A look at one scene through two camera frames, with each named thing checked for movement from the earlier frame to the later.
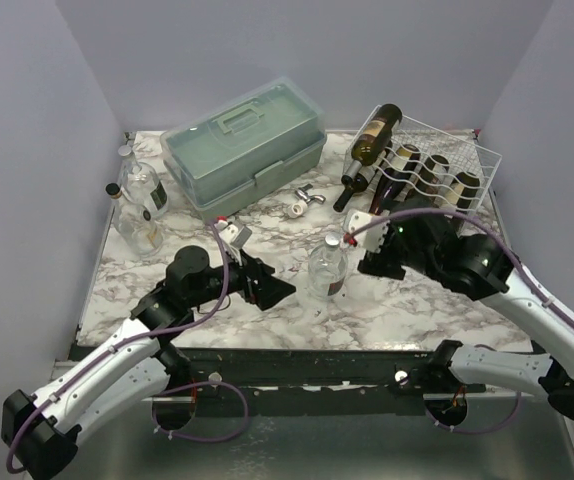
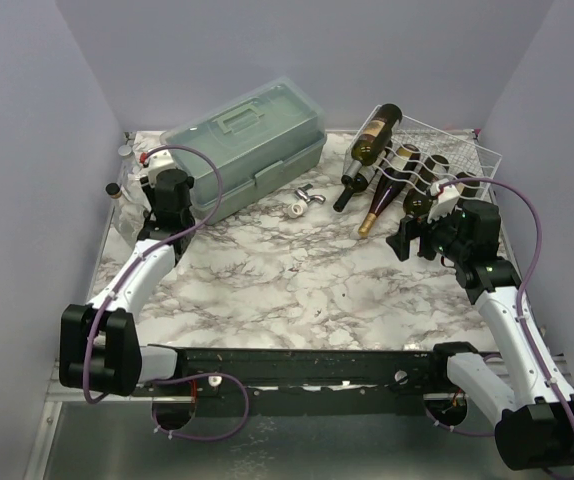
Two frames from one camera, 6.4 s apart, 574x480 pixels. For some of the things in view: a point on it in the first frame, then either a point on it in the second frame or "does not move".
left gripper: [268, 290] -> [149, 192]
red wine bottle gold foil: [394, 177] does not move
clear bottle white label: [135, 226] does not move
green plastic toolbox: [243, 148] does not move
